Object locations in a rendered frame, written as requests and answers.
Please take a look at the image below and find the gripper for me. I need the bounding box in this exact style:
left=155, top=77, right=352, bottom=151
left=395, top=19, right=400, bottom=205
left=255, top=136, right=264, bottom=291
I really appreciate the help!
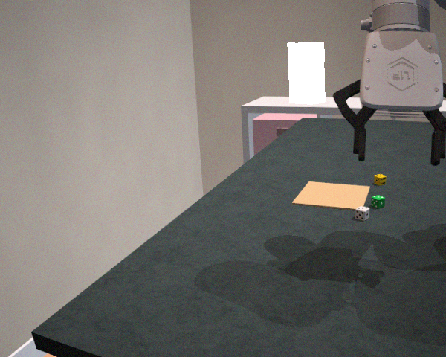
left=333, top=24, right=446, bottom=166

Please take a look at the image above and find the green die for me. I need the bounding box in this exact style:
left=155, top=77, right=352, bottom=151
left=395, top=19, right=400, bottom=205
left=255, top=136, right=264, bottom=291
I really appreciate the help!
left=371, top=195, right=385, bottom=209

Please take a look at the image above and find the tan mat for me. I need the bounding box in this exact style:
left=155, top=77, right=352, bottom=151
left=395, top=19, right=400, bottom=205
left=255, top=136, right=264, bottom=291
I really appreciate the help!
left=292, top=181, right=370, bottom=210

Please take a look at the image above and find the white die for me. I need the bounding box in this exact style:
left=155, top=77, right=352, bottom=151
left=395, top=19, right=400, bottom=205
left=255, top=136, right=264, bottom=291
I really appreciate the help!
left=355, top=206, right=369, bottom=221

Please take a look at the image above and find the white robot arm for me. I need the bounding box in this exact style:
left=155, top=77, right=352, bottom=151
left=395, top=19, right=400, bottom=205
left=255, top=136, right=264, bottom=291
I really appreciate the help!
left=361, top=0, right=430, bottom=33

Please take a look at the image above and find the yellow die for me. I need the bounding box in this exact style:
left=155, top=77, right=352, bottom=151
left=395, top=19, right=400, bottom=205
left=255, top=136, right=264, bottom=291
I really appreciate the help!
left=374, top=174, right=386, bottom=186

